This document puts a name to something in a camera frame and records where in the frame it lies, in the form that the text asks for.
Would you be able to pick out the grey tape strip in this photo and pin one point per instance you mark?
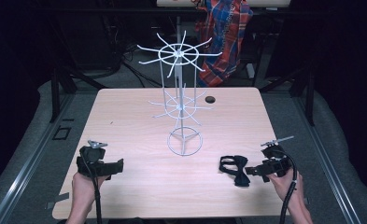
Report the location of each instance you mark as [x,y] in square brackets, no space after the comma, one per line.
[58,199]

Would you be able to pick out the black bow tie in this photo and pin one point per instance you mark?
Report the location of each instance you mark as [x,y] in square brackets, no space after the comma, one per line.
[234,170]

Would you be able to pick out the grey metal pole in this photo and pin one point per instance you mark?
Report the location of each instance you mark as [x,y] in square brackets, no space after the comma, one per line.
[178,28]

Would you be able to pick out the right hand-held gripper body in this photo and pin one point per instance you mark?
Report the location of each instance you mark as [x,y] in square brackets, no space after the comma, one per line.
[277,161]

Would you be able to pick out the black metal stand leg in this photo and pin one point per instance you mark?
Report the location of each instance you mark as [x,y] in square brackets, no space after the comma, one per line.
[308,96]
[55,93]

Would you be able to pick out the aluminium floor rail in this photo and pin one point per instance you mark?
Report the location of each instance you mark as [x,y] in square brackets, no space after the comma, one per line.
[25,168]
[327,168]

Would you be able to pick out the person's right hand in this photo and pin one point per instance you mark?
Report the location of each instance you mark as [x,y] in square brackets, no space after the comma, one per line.
[285,186]

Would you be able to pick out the red blue plaid cloth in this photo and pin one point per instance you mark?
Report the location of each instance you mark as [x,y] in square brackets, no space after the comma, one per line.
[224,40]

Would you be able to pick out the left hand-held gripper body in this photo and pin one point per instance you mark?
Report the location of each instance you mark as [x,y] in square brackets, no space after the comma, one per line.
[91,154]

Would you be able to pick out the person's left hand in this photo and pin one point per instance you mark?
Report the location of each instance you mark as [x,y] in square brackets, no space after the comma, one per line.
[84,188]

